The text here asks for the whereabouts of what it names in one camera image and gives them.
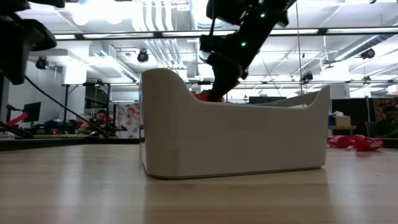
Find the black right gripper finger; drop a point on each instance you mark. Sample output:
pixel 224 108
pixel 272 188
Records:
pixel 225 88

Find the red candy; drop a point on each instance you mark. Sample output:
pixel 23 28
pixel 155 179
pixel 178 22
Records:
pixel 202 95
pixel 340 141
pixel 368 143

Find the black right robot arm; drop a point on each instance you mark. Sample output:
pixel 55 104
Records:
pixel 255 28

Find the black track light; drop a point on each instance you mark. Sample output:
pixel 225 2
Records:
pixel 42 63
pixel 143 56
pixel 307 76
pixel 368 53

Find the wide black monitor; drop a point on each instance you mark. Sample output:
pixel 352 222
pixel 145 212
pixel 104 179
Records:
pixel 267 99

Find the light grey plastic bin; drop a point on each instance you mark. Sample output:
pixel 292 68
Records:
pixel 233 140

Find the black computer monitor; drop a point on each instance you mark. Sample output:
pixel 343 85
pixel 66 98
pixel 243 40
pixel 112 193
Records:
pixel 31 112

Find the red bar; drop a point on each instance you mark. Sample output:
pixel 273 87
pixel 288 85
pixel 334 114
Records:
pixel 17 119

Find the black metal rack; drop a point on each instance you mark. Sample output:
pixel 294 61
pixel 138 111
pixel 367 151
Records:
pixel 66 105

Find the floral banner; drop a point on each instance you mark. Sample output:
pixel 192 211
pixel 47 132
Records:
pixel 127 119

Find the long ceiling light strip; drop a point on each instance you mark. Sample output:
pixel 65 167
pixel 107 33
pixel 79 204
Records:
pixel 124 33

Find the person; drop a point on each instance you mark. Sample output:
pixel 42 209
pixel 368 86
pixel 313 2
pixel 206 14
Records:
pixel 388 123
pixel 100 117

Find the small silver dome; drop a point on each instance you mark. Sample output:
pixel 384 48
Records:
pixel 93 134

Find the cardboard box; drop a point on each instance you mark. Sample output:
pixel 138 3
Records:
pixel 342 121

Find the wooden side table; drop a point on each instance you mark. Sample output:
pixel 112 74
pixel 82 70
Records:
pixel 342 127

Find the black partition panel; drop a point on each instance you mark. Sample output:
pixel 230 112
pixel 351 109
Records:
pixel 357 109

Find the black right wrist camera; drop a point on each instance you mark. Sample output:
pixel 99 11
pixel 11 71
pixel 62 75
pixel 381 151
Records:
pixel 207 43

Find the silver air duct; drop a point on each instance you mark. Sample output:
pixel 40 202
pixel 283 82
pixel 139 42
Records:
pixel 194 15

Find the black ceiling rail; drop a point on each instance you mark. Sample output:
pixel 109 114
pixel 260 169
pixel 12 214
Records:
pixel 342 81

